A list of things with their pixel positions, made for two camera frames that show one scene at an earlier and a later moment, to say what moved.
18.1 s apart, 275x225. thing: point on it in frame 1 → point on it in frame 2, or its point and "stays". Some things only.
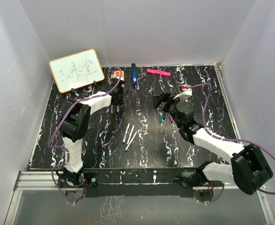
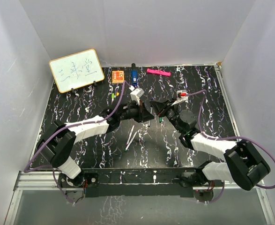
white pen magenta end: (130, 137) stays
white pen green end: (132, 138) stays
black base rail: (137, 183) stays
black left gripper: (121, 101) → (142, 116)
